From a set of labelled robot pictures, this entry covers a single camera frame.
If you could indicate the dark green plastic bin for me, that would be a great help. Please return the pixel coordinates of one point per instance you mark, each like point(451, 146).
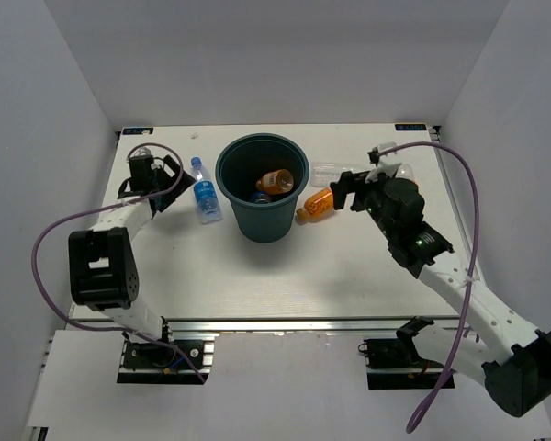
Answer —
point(242, 164)

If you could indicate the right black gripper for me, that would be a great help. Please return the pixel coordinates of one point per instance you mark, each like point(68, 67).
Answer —
point(348, 184)

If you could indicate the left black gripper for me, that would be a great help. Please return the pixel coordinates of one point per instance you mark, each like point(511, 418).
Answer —
point(179, 183)

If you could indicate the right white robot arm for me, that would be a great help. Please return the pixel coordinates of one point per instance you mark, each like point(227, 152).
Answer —
point(512, 359)

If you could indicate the blue table label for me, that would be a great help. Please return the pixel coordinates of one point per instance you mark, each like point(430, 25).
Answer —
point(410, 127)
point(137, 131)

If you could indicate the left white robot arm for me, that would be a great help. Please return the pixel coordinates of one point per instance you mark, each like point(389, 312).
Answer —
point(103, 271)

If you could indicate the right blue table label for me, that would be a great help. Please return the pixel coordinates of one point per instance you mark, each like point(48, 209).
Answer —
point(410, 127)

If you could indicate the aluminium table rail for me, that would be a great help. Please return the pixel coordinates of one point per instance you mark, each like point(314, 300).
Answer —
point(320, 325)

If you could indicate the left blue table label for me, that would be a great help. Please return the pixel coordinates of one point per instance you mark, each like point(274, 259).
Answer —
point(137, 131)

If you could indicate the blue label water bottle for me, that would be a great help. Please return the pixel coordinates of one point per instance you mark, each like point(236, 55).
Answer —
point(205, 195)

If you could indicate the orange juice bottle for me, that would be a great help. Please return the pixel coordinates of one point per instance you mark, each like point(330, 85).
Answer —
point(277, 182)
point(316, 208)

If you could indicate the clear plastic bottle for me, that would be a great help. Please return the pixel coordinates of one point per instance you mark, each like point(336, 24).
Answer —
point(322, 173)

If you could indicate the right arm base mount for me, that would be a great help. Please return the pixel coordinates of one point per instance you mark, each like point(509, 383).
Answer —
point(394, 364)

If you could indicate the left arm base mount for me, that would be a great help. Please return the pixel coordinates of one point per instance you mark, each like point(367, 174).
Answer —
point(149, 364)

